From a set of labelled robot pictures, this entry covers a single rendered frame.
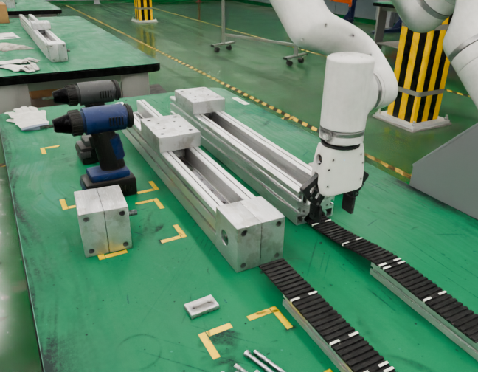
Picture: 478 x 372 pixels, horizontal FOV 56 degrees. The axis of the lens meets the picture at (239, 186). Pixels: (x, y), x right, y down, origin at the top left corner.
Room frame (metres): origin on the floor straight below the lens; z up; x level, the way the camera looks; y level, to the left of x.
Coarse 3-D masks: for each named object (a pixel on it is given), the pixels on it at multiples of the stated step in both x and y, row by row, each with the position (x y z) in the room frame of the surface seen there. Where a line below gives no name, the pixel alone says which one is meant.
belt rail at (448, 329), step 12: (372, 264) 0.67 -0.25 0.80; (384, 276) 0.64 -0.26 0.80; (396, 288) 0.62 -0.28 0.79; (408, 300) 0.59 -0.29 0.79; (420, 300) 0.57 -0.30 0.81; (420, 312) 0.56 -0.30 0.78; (432, 312) 0.54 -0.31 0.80; (432, 324) 0.54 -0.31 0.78; (444, 324) 0.53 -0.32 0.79; (456, 336) 0.50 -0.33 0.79; (468, 348) 0.48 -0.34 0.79
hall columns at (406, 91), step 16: (144, 0) 10.84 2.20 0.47; (144, 16) 10.83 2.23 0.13; (416, 32) 3.88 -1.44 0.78; (432, 32) 3.76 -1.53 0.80; (400, 48) 4.01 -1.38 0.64; (416, 48) 3.86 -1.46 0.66; (432, 48) 3.78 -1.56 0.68; (400, 64) 3.98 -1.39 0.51; (416, 64) 3.83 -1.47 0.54; (432, 64) 3.80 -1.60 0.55; (448, 64) 3.90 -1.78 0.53; (400, 80) 3.95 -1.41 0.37; (416, 80) 3.80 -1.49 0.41; (432, 80) 3.82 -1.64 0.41; (400, 96) 3.93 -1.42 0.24; (416, 96) 3.77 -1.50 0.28; (432, 96) 3.84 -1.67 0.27; (400, 112) 3.90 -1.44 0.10; (416, 112) 3.76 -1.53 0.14; (432, 112) 3.87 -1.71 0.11
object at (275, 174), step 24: (192, 120) 1.36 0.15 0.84; (216, 120) 1.37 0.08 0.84; (216, 144) 1.19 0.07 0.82; (240, 144) 1.09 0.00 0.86; (264, 144) 1.10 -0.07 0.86; (240, 168) 1.06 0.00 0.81; (264, 168) 0.96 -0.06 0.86; (288, 168) 0.99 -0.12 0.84; (264, 192) 0.95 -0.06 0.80; (288, 192) 0.88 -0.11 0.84; (288, 216) 0.86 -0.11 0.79
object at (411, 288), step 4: (416, 280) 0.60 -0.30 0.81; (420, 280) 0.61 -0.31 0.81; (424, 280) 0.61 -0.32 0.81; (428, 280) 0.61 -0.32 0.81; (404, 284) 0.59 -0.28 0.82; (408, 284) 0.59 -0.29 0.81; (412, 284) 0.60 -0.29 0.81; (416, 284) 0.60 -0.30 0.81; (420, 284) 0.60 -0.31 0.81; (424, 284) 0.60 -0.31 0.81; (428, 284) 0.60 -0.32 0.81; (408, 288) 0.59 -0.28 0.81; (412, 288) 0.59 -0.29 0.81; (416, 288) 0.59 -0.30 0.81; (420, 288) 0.59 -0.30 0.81
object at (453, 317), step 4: (460, 308) 0.54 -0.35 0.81; (464, 308) 0.54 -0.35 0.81; (448, 312) 0.53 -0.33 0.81; (452, 312) 0.53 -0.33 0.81; (456, 312) 0.53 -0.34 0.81; (460, 312) 0.53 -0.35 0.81; (464, 312) 0.53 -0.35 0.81; (468, 312) 0.53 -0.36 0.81; (472, 312) 0.53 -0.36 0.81; (444, 316) 0.52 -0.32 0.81; (448, 316) 0.52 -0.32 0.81; (452, 316) 0.52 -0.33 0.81; (456, 316) 0.52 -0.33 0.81; (460, 316) 0.52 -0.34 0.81; (464, 316) 0.52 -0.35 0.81; (468, 316) 0.53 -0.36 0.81; (448, 320) 0.51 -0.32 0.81; (452, 320) 0.51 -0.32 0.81; (456, 320) 0.51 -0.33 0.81
